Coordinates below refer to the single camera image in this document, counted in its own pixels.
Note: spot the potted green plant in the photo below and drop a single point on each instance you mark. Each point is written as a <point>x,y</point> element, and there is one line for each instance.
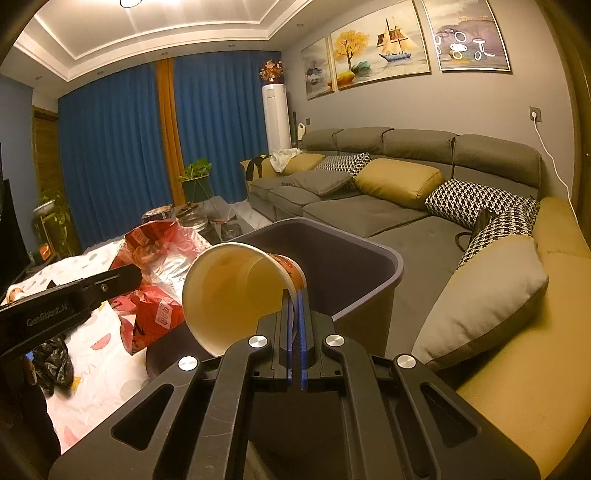
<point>196,181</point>

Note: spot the red flower decoration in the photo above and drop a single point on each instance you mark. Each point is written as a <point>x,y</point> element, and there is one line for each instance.
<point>271,72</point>

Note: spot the white apple paper cup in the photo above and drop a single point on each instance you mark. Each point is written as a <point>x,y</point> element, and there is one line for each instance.
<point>229,287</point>

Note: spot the red foil snack bag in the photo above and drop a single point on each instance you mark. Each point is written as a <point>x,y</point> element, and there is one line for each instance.
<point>164,251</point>

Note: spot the dark grey cushion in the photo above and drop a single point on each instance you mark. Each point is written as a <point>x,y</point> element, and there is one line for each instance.
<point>319,182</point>

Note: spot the far patterned cushion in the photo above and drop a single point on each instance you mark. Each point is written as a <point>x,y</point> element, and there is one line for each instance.
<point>352,164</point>

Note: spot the light grey cushion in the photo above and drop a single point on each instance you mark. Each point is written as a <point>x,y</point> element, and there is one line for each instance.
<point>484,304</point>

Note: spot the dark coffee table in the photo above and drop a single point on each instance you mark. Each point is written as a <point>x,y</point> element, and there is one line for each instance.
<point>214,219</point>

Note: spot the yellow cushion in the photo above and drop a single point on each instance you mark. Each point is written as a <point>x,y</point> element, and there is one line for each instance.
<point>407,184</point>
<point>303,162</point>

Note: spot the far yellow cushion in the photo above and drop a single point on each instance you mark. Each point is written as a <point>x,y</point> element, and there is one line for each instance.
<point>303,162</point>

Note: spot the black plastic bag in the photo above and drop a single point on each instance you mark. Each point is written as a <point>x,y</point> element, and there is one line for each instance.
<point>53,366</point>

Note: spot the dark grey trash bin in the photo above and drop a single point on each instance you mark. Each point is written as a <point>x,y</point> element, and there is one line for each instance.
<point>351,281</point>

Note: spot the right landscape painting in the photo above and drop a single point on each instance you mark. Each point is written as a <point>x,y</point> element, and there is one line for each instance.
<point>466,36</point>

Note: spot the ceiling ring lamp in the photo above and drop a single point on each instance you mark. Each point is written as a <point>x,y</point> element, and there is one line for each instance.
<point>127,4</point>

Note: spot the patterned white tablecloth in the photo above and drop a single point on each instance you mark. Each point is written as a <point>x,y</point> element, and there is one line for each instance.
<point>105,375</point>

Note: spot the black television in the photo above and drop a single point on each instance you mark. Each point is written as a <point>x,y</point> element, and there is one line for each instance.
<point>14,257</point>

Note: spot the grey sectional sofa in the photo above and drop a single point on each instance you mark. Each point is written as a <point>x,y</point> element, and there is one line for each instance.
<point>536,387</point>

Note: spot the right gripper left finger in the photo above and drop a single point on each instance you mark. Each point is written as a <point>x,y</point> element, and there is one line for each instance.
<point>191,422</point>

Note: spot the left small painting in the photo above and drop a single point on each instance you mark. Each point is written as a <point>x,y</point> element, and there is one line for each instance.
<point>317,69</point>

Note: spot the blue curtain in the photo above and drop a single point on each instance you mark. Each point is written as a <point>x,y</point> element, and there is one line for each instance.
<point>110,139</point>

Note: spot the black white patterned cushion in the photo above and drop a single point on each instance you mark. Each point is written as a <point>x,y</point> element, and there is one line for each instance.
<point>461,201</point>

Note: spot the centre sailboat painting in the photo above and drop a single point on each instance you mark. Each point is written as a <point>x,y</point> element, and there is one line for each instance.
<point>383,45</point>

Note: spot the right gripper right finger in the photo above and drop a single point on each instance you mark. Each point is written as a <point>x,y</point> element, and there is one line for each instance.
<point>399,419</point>

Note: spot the plant on stand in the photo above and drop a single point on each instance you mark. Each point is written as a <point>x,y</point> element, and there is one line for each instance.
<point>52,223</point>

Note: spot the orange curtain strip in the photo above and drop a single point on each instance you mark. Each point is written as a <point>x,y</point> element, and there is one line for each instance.
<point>164,75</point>

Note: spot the white standing air conditioner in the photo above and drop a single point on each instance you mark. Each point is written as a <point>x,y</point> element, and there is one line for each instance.
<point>276,116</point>

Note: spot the wall socket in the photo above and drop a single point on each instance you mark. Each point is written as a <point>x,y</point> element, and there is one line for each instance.
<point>535,114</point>

